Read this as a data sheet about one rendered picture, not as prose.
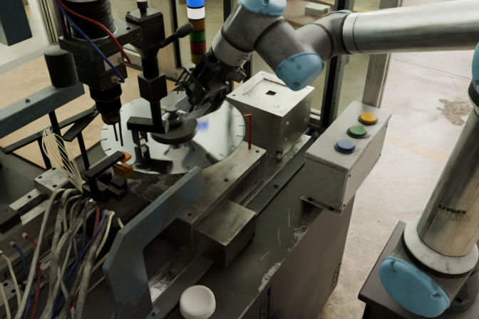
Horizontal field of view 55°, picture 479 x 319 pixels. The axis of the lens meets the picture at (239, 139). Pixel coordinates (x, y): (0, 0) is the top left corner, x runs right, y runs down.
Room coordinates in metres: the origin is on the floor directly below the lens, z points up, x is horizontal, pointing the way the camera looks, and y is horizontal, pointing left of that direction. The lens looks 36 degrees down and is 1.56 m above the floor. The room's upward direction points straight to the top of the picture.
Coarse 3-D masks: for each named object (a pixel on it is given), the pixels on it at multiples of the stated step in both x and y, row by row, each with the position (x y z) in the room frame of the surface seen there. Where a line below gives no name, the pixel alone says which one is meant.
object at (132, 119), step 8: (152, 104) 0.78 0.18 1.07; (152, 112) 0.79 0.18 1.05; (160, 112) 0.79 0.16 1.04; (128, 120) 0.80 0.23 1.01; (136, 120) 0.80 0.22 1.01; (144, 120) 0.80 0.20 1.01; (152, 120) 0.79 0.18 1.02; (160, 120) 0.79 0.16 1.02; (128, 128) 0.79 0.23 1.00; (136, 128) 0.79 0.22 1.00; (144, 128) 0.79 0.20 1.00; (152, 128) 0.78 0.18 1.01; (160, 128) 0.78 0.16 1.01; (168, 128) 0.80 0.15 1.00; (136, 136) 0.79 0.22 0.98; (144, 136) 0.80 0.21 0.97; (136, 144) 0.79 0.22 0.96
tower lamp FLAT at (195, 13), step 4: (188, 8) 1.16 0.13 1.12; (192, 8) 1.15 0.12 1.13; (196, 8) 1.15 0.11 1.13; (200, 8) 1.15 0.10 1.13; (204, 8) 1.17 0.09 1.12; (188, 12) 1.16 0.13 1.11; (192, 12) 1.15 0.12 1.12; (196, 12) 1.15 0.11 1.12; (200, 12) 1.15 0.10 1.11; (204, 12) 1.17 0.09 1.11; (188, 16) 1.16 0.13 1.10; (192, 16) 1.15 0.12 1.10; (196, 16) 1.15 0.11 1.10; (200, 16) 1.15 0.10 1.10; (204, 16) 1.16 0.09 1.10
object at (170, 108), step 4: (164, 108) 0.87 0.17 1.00; (168, 108) 0.86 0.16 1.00; (172, 108) 0.86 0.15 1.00; (176, 108) 0.86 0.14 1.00; (168, 112) 0.86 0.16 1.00; (172, 112) 0.85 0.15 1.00; (176, 112) 0.86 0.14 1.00; (180, 112) 0.86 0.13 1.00; (184, 112) 0.86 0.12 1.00; (164, 116) 0.84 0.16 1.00; (168, 116) 0.85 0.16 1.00; (172, 116) 0.85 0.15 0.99; (176, 116) 0.86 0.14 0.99; (184, 116) 0.85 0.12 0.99; (168, 120) 0.86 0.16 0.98; (172, 120) 0.85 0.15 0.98; (176, 120) 0.86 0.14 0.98
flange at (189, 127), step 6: (162, 114) 0.91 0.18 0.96; (180, 120) 0.86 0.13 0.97; (186, 120) 0.88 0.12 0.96; (192, 120) 0.88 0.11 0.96; (174, 126) 0.85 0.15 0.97; (180, 126) 0.86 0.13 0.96; (186, 126) 0.86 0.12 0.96; (192, 126) 0.86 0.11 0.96; (150, 132) 0.84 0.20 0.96; (168, 132) 0.83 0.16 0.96; (174, 132) 0.83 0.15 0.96; (180, 132) 0.83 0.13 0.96; (186, 132) 0.83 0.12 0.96; (192, 132) 0.84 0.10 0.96; (156, 138) 0.82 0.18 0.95; (162, 138) 0.82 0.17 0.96; (168, 138) 0.81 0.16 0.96; (174, 138) 0.81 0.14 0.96; (180, 138) 0.82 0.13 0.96; (186, 138) 0.82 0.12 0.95
